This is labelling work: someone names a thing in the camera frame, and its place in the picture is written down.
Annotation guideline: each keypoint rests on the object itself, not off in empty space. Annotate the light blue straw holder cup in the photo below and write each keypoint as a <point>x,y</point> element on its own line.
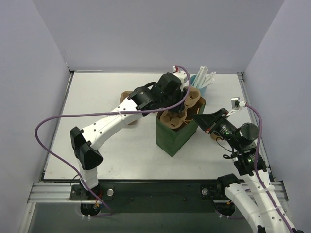
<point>202,89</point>

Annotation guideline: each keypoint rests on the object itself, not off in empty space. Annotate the brown paper coffee cup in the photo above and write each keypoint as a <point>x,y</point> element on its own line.
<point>215,136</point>

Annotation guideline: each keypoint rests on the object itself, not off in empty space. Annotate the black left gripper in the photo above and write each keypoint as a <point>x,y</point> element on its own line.
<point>179,97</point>

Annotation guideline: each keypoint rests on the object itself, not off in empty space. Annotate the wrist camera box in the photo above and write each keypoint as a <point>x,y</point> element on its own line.
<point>180,74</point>
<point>237,104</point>

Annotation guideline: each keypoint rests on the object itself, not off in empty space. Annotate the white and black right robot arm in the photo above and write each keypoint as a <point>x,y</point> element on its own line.
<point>261,207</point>

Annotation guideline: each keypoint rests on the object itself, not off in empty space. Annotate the green and brown paper bag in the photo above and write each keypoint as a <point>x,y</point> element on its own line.
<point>172,140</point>

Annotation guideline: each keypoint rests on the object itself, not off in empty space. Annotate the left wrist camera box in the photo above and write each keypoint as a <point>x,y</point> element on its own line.
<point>180,74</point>

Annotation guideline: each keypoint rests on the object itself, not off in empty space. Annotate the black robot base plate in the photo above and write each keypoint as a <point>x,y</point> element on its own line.
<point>153,196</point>

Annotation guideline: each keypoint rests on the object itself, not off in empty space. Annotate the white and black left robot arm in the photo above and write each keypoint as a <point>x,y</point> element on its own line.
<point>167,91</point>

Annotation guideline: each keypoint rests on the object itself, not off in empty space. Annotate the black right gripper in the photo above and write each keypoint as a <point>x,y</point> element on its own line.
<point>216,123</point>

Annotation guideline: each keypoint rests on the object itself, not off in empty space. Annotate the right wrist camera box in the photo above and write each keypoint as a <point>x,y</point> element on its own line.
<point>237,104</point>

